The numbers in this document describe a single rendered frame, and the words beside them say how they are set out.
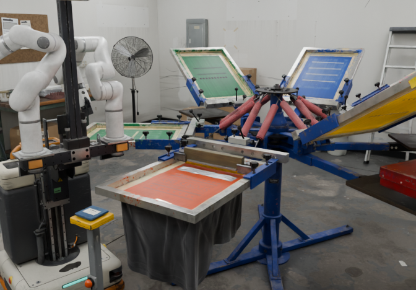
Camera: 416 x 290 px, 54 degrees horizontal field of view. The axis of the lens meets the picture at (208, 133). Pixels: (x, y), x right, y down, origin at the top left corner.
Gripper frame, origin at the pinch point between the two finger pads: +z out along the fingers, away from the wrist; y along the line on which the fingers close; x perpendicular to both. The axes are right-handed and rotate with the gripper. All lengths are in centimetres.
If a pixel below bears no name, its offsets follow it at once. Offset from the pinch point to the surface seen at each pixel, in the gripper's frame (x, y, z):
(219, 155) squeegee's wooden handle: -43, -57, 45
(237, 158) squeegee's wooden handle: -47, -67, 49
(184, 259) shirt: 4, -75, 79
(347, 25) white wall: -422, 120, -17
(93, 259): 39, -65, 63
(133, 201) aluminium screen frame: 15, -69, 46
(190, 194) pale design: -11, -72, 54
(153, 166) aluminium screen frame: -13, -36, 40
